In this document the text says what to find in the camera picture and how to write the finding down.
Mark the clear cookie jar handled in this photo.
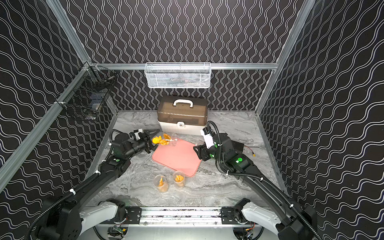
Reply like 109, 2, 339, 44
152, 133, 179, 147

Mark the pink plastic tray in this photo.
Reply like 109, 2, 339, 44
152, 139, 202, 178

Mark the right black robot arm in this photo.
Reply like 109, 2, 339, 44
194, 121, 322, 240

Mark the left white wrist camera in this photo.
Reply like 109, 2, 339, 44
133, 129, 144, 141

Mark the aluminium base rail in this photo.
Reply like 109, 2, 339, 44
59, 206, 304, 227

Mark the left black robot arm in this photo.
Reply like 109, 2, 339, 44
25, 129, 160, 240

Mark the clear cookie jar middle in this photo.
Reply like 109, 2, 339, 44
173, 171, 186, 189

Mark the brown white storage box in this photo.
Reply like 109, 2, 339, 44
157, 96, 208, 136

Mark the clear cookie jar left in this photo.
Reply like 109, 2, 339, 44
153, 175, 169, 193

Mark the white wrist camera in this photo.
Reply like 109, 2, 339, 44
133, 129, 144, 141
201, 127, 214, 149

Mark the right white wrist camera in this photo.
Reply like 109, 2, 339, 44
201, 127, 214, 149

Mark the clear cookie jar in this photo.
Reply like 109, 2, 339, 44
173, 171, 186, 189
153, 175, 169, 193

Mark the white wire wall basket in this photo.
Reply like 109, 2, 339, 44
144, 62, 212, 89

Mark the black wire wall basket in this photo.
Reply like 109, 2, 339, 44
58, 62, 118, 121

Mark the black battery pack with cable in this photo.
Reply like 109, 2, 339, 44
232, 141, 256, 158

